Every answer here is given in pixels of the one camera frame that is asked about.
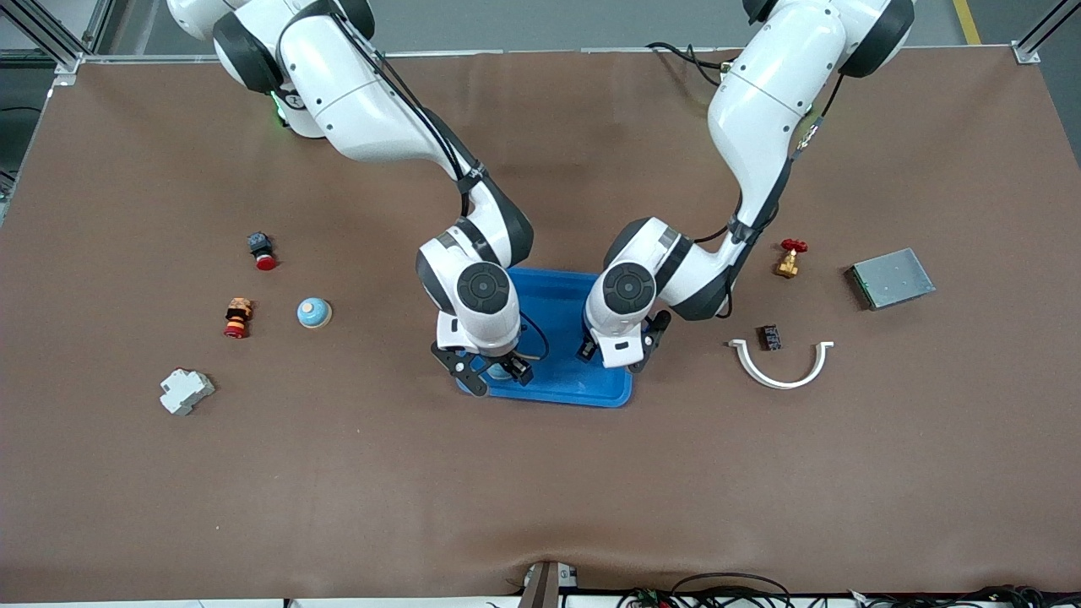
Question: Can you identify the blue plastic tray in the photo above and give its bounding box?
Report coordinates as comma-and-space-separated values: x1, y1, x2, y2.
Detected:
456, 267, 634, 409

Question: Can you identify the brown table mat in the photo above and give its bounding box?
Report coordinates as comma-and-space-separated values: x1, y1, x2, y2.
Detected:
0, 46, 1081, 602

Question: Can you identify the grey metal box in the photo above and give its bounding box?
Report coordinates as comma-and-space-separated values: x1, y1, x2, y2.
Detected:
847, 247, 937, 311

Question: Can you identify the white circuit breaker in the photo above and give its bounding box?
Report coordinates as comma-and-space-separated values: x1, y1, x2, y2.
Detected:
160, 368, 216, 416

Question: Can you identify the white half-ring pipe clamp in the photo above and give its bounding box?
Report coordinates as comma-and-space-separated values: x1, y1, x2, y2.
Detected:
728, 339, 834, 390

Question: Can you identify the brass valve with red handle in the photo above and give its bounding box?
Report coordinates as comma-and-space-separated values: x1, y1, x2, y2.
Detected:
774, 238, 809, 279

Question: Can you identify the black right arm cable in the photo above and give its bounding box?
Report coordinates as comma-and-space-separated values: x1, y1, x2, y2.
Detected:
338, 21, 551, 362

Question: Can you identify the grey clamp bracket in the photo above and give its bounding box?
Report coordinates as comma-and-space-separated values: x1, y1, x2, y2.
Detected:
517, 560, 579, 608

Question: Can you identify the black base power cable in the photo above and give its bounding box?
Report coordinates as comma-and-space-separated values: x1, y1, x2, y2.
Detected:
646, 41, 732, 85

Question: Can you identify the tangled cable bundle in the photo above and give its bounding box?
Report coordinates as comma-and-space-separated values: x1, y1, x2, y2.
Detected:
621, 573, 1081, 608

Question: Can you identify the aluminium frame profile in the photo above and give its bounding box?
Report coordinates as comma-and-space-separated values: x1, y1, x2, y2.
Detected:
17, 0, 115, 75
1012, 0, 1081, 65

